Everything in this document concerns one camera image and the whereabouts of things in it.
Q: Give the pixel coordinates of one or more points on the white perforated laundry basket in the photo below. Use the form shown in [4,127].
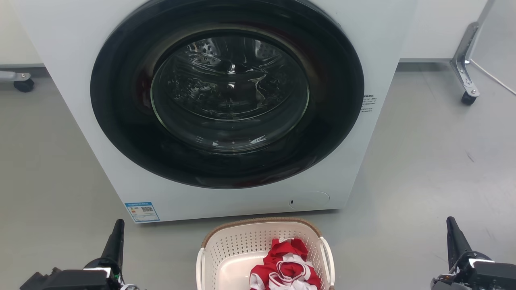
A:
[234,243]

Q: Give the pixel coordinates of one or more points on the white front-load washing machine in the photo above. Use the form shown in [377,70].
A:
[72,60]

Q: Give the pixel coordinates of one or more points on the blue energy label sticker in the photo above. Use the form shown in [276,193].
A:
[142,212]

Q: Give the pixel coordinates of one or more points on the small printed text label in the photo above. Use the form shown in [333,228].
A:
[368,103]

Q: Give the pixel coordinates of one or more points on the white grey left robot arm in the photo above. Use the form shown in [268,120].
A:
[128,287]

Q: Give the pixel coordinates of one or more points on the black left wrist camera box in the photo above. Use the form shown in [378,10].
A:
[36,282]

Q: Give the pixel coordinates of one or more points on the round filter cover flap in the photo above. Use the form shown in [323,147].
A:
[310,200]

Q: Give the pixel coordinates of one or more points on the red and white garment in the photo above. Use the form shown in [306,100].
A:
[286,266]

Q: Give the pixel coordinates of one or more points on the low metal bar with caster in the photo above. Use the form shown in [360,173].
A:
[20,77]

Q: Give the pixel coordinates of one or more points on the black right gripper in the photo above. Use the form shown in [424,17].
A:
[483,276]

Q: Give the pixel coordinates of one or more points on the tall metal frame with caster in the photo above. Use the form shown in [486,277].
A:
[463,66]

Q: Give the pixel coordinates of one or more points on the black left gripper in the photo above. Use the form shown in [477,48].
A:
[84,280]

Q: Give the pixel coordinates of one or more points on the round black washing machine door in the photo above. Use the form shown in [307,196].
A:
[229,88]

